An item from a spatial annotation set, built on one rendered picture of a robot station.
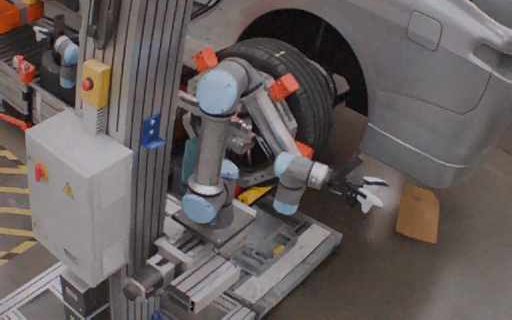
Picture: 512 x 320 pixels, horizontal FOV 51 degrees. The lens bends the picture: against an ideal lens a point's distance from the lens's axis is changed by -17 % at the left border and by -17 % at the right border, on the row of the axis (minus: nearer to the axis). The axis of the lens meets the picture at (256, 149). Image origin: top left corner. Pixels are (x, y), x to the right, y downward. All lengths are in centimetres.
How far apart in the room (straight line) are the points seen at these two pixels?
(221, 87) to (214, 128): 15
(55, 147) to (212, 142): 51
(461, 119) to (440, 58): 29
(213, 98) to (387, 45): 116
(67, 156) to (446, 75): 166
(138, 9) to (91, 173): 48
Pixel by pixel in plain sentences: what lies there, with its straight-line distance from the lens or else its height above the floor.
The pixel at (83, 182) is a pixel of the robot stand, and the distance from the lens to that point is 176.
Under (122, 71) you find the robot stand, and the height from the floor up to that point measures 146.
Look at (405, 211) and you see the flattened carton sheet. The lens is 404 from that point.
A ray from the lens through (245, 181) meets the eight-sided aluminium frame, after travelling 285.
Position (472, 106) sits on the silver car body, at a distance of 273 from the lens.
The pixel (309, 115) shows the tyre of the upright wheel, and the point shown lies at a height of 100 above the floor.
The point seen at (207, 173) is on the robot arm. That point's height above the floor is 112.
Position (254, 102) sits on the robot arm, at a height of 133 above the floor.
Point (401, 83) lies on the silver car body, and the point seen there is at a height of 117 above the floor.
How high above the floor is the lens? 227
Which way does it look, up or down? 32 degrees down
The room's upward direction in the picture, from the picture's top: 12 degrees clockwise
